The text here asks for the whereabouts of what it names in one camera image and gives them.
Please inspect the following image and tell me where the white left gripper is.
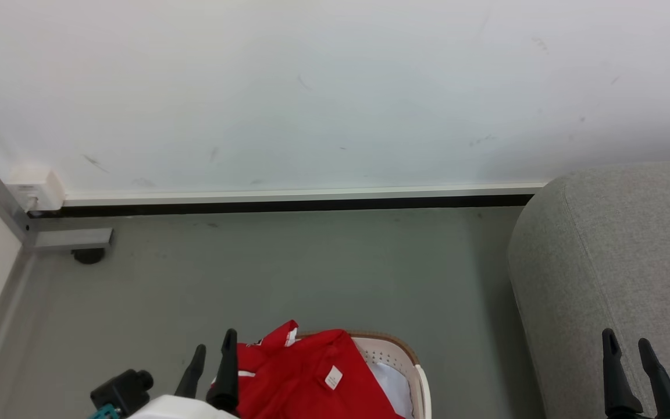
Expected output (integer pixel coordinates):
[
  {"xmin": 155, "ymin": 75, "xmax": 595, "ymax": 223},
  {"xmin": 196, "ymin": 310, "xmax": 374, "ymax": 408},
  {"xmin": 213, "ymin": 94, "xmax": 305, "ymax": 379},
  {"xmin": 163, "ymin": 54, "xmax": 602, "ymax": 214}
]
[{"xmin": 128, "ymin": 329, "xmax": 240, "ymax": 419}]

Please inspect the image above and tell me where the grey fabric sofa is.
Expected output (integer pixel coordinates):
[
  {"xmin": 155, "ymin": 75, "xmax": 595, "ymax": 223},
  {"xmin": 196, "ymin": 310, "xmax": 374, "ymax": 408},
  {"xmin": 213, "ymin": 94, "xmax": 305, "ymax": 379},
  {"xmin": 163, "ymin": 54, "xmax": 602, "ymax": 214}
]
[{"xmin": 507, "ymin": 161, "xmax": 670, "ymax": 419}]

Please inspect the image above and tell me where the red shirt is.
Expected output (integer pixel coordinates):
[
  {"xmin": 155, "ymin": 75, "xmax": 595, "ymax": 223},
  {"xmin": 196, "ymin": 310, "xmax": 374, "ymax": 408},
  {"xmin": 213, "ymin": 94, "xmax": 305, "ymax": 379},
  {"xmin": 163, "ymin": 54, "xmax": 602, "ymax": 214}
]
[{"xmin": 211, "ymin": 319, "xmax": 406, "ymax": 419}]

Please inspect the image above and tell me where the white cloth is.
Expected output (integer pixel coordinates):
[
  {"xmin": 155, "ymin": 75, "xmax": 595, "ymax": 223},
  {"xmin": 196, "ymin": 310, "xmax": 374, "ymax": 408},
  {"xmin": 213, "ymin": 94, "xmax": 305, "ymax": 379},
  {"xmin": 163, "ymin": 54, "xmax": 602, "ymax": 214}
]
[{"xmin": 368, "ymin": 362, "xmax": 416, "ymax": 419}]

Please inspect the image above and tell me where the white perforated laundry basket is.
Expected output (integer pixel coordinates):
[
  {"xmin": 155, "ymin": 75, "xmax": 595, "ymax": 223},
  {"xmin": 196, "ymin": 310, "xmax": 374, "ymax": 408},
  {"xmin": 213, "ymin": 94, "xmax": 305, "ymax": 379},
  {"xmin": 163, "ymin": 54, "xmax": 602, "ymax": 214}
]
[{"xmin": 297, "ymin": 330, "xmax": 432, "ymax": 419}]

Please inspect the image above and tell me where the white plastic corner block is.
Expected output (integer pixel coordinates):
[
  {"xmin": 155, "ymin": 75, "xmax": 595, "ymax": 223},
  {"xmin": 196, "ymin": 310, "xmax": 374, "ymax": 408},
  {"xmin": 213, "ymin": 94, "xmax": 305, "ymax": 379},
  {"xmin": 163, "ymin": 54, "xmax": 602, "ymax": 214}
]
[{"xmin": 6, "ymin": 168, "xmax": 66, "ymax": 212}]

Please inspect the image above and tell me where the black round frame foot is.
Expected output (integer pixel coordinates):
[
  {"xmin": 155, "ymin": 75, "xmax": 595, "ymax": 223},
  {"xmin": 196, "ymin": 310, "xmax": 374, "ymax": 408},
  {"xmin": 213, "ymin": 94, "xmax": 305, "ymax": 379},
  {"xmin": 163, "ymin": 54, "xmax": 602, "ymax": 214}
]
[{"xmin": 71, "ymin": 248, "xmax": 106, "ymax": 265}]

